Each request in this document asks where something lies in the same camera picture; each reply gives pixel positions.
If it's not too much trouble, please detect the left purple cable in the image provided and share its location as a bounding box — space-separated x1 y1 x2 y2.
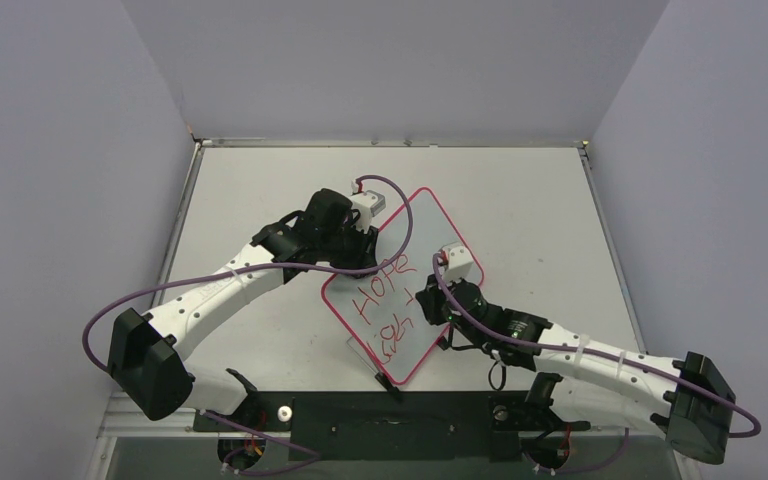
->
81 174 414 477

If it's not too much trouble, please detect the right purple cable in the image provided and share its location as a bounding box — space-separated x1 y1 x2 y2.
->
431 251 762 476

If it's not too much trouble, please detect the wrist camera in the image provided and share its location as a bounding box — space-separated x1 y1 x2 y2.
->
349 191 386 233
439 243 475 283

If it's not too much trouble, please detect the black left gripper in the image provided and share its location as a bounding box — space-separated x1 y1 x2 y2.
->
320 217 378 279

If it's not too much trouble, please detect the purple cable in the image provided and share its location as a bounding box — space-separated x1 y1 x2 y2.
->
81 174 414 477
431 251 762 476

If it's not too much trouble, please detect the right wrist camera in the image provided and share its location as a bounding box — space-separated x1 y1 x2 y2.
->
439 243 475 283

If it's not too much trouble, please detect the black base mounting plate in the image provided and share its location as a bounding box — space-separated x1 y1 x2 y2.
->
193 391 591 461

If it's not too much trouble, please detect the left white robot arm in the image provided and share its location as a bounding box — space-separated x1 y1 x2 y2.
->
108 189 385 430

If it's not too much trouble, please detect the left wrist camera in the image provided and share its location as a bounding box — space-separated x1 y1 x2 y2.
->
349 191 386 233

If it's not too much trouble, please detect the lower black board clip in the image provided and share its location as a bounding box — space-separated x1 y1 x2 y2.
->
374 372 403 403

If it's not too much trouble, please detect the pink framed whiteboard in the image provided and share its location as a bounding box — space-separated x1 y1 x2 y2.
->
321 187 467 386

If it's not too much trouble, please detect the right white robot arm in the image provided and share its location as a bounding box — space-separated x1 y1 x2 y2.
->
415 276 736 465

